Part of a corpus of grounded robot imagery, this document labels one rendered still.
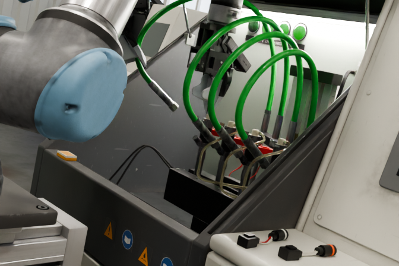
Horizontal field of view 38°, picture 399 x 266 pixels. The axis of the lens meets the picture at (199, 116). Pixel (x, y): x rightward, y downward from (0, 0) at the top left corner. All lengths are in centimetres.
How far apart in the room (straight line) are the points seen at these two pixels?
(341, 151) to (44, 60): 65
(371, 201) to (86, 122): 59
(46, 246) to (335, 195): 55
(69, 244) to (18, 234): 8
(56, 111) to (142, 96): 101
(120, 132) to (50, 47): 98
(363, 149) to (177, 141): 78
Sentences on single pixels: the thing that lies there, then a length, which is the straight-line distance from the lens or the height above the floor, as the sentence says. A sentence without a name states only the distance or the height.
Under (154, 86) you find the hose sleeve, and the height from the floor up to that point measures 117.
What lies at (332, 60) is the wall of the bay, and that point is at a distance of 152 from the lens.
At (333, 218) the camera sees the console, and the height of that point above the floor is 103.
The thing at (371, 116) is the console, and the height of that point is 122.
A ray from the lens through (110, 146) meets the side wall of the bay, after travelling 163.
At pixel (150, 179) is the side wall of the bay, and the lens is 174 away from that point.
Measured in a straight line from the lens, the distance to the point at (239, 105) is 111.
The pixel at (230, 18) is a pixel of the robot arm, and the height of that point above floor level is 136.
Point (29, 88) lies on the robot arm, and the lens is 66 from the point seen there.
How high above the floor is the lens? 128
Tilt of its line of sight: 7 degrees down
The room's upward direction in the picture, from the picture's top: 12 degrees clockwise
